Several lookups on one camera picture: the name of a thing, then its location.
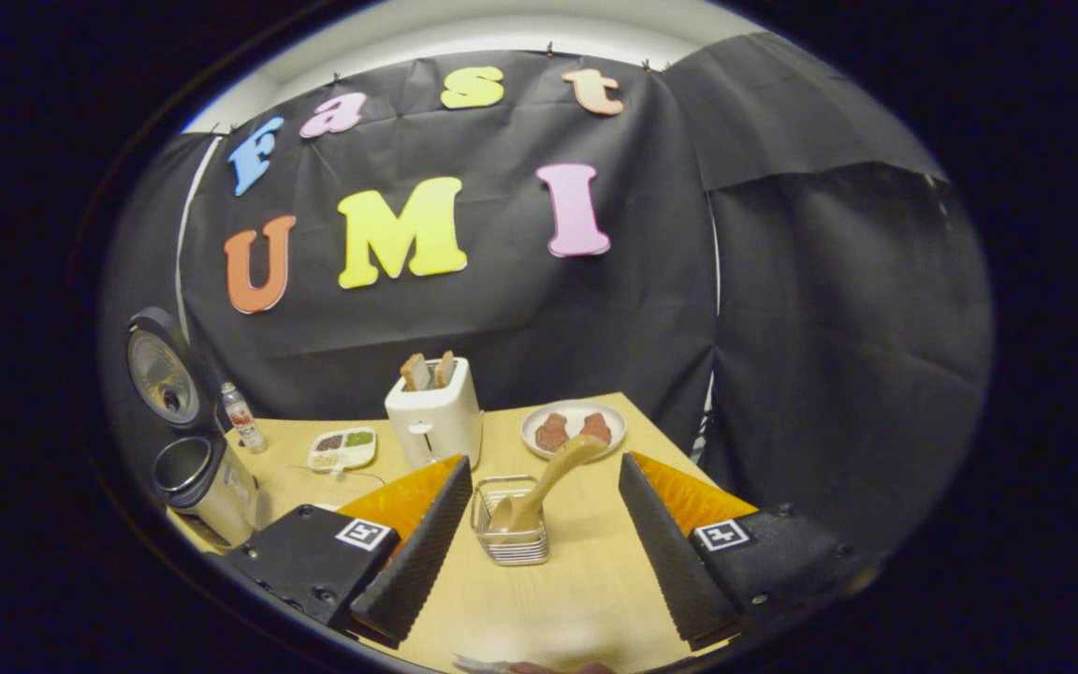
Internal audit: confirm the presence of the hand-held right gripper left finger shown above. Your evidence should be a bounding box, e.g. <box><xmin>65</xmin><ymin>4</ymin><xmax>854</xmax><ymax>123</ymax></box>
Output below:
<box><xmin>221</xmin><ymin>456</ymin><xmax>474</xmax><ymax>649</ymax></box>

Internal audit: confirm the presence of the wooden spoon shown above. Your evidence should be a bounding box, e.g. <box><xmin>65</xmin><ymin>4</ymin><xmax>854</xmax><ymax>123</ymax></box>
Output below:
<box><xmin>488</xmin><ymin>433</ymin><xmax>609</xmax><ymax>536</ymax></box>

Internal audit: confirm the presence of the white toaster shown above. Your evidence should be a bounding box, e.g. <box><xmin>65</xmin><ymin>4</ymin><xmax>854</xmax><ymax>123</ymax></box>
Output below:
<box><xmin>385</xmin><ymin>358</ymin><xmax>484</xmax><ymax>469</ymax></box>

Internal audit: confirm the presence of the white plate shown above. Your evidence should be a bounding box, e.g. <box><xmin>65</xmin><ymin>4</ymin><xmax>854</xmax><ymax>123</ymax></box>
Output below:
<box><xmin>520</xmin><ymin>400</ymin><xmax>627</xmax><ymax>462</ymax></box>

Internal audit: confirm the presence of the small clear bottle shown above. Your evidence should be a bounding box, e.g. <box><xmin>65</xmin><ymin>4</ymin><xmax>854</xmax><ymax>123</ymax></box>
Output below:
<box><xmin>221</xmin><ymin>382</ymin><xmax>269</xmax><ymax>455</ymax></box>

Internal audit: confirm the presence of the metal wire chopstick holder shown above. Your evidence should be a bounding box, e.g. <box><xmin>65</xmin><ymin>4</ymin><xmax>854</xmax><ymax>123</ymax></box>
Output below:
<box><xmin>470</xmin><ymin>475</ymin><xmax>551</xmax><ymax>567</ymax></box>

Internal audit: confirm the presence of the white divided grain tray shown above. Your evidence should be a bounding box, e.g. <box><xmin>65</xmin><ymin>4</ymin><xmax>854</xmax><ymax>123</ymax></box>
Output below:
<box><xmin>307</xmin><ymin>427</ymin><xmax>378</xmax><ymax>472</ymax></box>

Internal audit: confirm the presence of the dark grey rice cooker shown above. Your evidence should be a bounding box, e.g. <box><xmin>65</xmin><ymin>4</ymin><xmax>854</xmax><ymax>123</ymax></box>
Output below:
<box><xmin>125</xmin><ymin>307</ymin><xmax>269</xmax><ymax>551</ymax></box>

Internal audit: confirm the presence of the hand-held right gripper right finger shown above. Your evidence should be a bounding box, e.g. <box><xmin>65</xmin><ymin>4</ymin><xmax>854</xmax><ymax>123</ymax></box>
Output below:
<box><xmin>618</xmin><ymin>451</ymin><xmax>881</xmax><ymax>652</ymax></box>

